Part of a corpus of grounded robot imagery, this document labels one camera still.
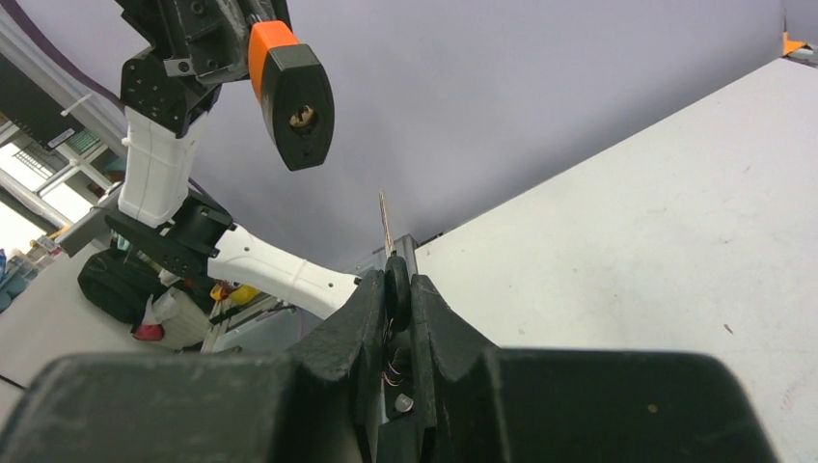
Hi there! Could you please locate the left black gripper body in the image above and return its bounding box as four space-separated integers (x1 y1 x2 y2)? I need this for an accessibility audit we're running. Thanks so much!
119 0 291 85

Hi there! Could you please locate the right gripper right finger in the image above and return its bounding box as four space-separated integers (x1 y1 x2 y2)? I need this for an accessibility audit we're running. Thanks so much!
411 275 777 462

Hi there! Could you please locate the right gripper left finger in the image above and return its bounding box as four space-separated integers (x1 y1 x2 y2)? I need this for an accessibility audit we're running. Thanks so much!
1 271 386 462

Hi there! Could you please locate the orange padlock with key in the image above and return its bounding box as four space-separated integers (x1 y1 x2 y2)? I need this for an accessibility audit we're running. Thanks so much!
248 20 335 171

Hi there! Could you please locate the black head orange padlock key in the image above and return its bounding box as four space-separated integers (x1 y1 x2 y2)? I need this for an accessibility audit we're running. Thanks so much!
378 190 411 333

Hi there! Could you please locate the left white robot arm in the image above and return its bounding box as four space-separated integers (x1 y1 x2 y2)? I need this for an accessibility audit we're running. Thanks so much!
105 1 356 318

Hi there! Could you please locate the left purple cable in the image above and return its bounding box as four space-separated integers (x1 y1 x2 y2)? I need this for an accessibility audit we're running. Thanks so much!
0 0 129 117

